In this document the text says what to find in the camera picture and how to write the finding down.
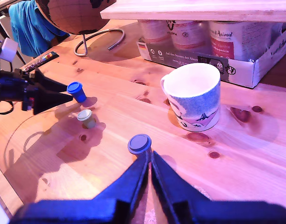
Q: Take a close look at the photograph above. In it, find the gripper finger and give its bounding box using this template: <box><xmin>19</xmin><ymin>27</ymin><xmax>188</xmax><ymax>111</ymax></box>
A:
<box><xmin>28</xmin><ymin>92</ymin><xmax>74</xmax><ymax>116</ymax></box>
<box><xmin>151</xmin><ymin>151</ymin><xmax>212</xmax><ymax>218</ymax></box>
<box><xmin>93</xmin><ymin>151</ymin><xmax>152</xmax><ymax>217</ymax></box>
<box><xmin>30</xmin><ymin>69</ymin><xmax>69</xmax><ymax>94</ymax></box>

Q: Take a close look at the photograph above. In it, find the blue coffee capsule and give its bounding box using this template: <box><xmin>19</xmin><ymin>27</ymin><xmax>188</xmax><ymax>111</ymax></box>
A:
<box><xmin>66</xmin><ymin>81</ymin><xmax>87</xmax><ymax>104</ymax></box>

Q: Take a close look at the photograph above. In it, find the dark coffee capsule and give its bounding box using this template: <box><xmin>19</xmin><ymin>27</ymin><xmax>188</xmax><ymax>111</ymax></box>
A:
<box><xmin>127</xmin><ymin>133</ymin><xmax>152</xmax><ymax>156</ymax></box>

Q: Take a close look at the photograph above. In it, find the pale green coffee capsule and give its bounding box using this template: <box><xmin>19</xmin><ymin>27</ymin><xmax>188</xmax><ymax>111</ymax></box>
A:
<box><xmin>77</xmin><ymin>109</ymin><xmax>97</xmax><ymax>129</ymax></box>

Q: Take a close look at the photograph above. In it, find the wooden shelf board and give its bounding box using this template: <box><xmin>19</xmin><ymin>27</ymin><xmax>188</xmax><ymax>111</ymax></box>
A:
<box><xmin>100</xmin><ymin>0</ymin><xmax>286</xmax><ymax>23</ymax></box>

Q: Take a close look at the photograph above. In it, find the colourful striped packet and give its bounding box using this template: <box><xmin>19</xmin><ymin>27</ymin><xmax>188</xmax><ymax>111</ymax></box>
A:
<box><xmin>20</xmin><ymin>51</ymin><xmax>60</xmax><ymax>72</ymax></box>

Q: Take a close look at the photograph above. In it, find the blue cloth garment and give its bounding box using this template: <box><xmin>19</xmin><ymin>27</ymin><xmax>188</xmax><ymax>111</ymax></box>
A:
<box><xmin>7</xmin><ymin>0</ymin><xmax>70</xmax><ymax>58</ymax></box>

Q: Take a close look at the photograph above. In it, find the cork globe with dark continents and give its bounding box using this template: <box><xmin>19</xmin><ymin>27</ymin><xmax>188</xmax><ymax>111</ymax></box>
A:
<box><xmin>35</xmin><ymin>0</ymin><xmax>117</xmax><ymax>35</ymax></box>

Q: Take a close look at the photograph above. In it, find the white mug with blue print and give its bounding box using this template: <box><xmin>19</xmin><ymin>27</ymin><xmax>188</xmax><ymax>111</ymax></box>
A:
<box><xmin>160</xmin><ymin>63</ymin><xmax>221</xmax><ymax>133</ymax></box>

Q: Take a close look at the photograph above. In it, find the dark printed cardboard tray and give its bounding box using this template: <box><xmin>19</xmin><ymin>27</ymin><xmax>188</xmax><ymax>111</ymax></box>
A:
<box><xmin>136</xmin><ymin>32</ymin><xmax>286</xmax><ymax>89</ymax></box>

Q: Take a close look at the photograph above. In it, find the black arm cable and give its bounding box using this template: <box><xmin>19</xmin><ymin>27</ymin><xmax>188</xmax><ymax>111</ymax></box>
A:
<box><xmin>0</xmin><ymin>101</ymin><xmax>14</xmax><ymax>115</ymax></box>

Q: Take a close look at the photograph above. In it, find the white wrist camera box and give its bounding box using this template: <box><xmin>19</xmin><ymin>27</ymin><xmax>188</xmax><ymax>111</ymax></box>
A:
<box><xmin>0</xmin><ymin>37</ymin><xmax>19</xmax><ymax>63</ymax></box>

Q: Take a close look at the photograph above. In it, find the metal ring globe stand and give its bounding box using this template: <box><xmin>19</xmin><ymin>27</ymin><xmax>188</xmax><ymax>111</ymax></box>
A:
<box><xmin>73</xmin><ymin>28</ymin><xmax>126</xmax><ymax>57</ymax></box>

